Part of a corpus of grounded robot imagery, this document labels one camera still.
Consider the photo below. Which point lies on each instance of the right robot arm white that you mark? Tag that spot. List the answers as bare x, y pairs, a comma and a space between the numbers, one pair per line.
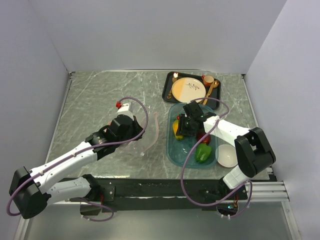
253, 150

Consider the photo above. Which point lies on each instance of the white bowl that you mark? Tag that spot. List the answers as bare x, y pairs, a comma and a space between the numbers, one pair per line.
226, 156

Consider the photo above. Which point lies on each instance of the orange small cup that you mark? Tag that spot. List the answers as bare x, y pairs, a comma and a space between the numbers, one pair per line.
207, 80

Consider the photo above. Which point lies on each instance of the clear zip top bag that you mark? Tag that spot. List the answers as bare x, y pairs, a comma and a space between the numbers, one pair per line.
139, 148

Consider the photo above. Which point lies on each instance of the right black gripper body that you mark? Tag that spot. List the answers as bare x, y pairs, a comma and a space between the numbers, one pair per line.
185, 126

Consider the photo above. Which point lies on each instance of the black serving tray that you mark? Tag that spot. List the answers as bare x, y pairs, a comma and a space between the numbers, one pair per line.
168, 83

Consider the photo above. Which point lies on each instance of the yellow green mango toy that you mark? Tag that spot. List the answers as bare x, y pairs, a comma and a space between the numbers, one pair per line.
175, 126

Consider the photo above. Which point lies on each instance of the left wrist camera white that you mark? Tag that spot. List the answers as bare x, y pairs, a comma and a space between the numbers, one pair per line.
126, 109

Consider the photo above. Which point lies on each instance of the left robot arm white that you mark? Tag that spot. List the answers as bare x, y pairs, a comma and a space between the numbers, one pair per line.
33, 190

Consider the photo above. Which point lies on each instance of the green bell pepper toy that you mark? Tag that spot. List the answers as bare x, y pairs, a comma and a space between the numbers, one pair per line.
203, 152

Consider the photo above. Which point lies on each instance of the gold spoon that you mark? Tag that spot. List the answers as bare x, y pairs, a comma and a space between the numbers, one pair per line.
214, 85

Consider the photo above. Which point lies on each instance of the black base frame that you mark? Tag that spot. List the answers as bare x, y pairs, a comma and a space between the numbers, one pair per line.
126, 194

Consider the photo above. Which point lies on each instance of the gold fork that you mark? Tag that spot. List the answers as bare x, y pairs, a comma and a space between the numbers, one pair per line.
174, 79

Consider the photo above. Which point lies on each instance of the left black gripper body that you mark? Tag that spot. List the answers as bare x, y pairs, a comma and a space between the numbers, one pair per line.
133, 132

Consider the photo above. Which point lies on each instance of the cream orange plate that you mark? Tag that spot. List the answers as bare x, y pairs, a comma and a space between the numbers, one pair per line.
187, 89

